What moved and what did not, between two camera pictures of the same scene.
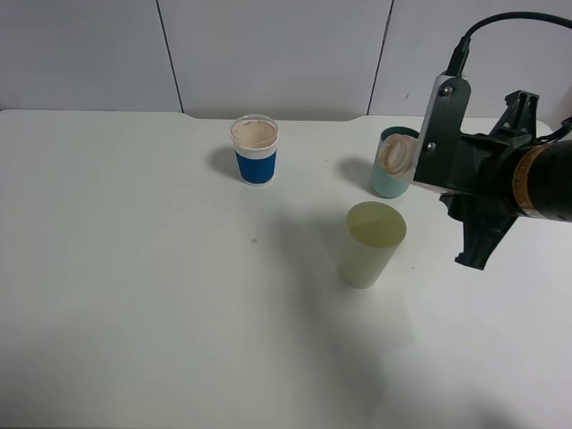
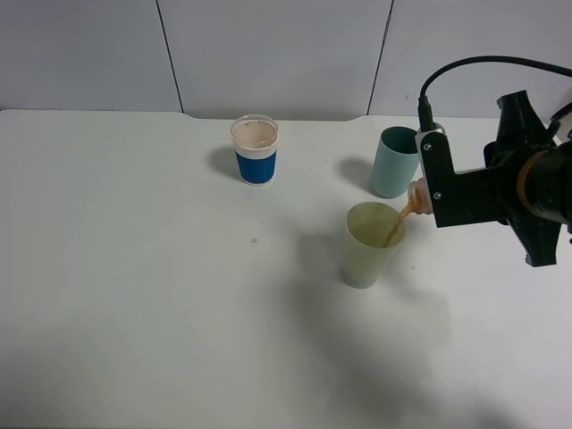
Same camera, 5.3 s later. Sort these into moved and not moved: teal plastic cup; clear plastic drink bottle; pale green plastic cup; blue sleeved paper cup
Moved: clear plastic drink bottle
Not moved: blue sleeved paper cup; pale green plastic cup; teal plastic cup
